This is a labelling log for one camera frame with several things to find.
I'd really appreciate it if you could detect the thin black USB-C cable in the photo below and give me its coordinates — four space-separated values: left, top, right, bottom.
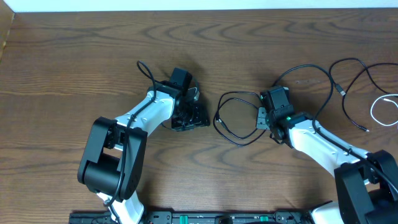
212 90 267 147

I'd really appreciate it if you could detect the black USB-A cable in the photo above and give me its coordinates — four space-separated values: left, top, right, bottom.
328 57 398 97

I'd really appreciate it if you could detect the white USB cable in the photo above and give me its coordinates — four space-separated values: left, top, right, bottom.
369 93 398 127

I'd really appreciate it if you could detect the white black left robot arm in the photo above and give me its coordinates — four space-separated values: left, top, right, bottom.
77 68 210 223

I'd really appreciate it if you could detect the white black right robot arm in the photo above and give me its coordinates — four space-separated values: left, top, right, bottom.
257 86 397 224

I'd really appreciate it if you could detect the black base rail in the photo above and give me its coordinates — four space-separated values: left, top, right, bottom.
68 210 313 224

